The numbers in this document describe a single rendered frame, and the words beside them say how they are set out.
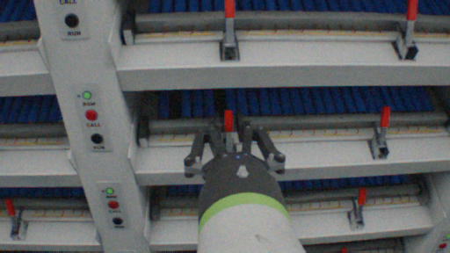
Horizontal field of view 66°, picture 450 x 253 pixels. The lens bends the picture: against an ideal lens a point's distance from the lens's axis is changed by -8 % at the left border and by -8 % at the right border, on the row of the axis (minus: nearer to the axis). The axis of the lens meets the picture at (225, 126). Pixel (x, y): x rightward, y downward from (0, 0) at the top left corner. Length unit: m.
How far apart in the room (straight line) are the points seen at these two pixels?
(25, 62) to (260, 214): 0.42
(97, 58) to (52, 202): 0.40
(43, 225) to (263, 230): 0.62
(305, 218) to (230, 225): 0.49
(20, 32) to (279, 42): 0.39
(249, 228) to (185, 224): 0.48
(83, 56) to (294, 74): 0.30
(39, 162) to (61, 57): 0.23
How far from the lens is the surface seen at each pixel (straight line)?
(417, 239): 0.97
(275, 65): 0.53
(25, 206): 0.86
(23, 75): 0.58
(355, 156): 0.68
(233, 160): 0.42
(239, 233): 0.30
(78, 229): 0.82
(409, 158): 0.72
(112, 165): 0.63
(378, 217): 0.85
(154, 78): 0.54
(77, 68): 0.55
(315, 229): 0.79
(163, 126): 0.65
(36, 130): 0.71
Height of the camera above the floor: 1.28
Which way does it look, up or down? 34 degrees down
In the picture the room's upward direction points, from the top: straight up
